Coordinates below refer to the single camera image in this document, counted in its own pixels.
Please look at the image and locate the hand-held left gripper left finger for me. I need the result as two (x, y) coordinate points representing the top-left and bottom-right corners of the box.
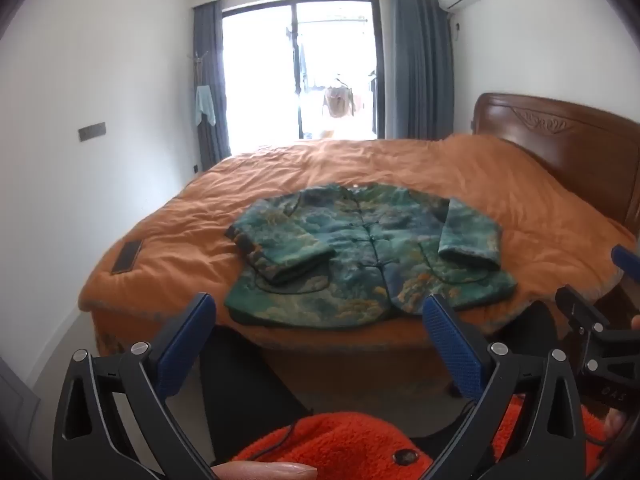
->
(52, 291), (218, 480)

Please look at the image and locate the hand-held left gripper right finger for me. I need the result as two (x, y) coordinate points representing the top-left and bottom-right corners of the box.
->
(422, 294), (588, 480)

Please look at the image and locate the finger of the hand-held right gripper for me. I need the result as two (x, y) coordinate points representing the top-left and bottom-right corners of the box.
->
(555, 285), (621, 343)
(611, 244), (640, 288)

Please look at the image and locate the green patterned padded jacket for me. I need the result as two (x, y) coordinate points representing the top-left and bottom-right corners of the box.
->
(223, 183), (518, 331)

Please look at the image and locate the person's right hand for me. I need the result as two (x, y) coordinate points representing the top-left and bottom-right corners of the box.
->
(602, 312), (640, 441)

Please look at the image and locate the person's left hand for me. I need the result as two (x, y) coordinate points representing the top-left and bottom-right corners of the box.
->
(210, 461), (319, 480)

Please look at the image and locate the dark rectangular patch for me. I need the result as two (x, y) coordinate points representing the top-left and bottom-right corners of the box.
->
(111, 240), (144, 275)

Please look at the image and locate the orange fleece sleeve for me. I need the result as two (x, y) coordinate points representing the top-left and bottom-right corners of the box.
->
(230, 394), (606, 480)

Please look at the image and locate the wooden headboard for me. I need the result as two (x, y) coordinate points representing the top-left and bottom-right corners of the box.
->
(472, 92), (640, 236)

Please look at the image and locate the bed with orange quilt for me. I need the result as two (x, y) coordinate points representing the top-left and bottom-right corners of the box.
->
(77, 134), (638, 398)

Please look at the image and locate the grey door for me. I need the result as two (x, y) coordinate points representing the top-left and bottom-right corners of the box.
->
(0, 355), (43, 466)

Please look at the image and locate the light blue towel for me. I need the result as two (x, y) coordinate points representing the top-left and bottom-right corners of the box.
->
(194, 85), (217, 128)

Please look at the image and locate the brown hanging garment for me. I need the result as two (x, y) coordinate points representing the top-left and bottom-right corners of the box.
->
(322, 80), (357, 118)

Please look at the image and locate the sliding glass door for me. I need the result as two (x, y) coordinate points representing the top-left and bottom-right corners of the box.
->
(220, 0), (386, 156)

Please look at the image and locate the grey-blue curtain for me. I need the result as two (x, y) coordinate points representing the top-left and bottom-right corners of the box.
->
(390, 0), (456, 140)
(192, 1), (232, 171)

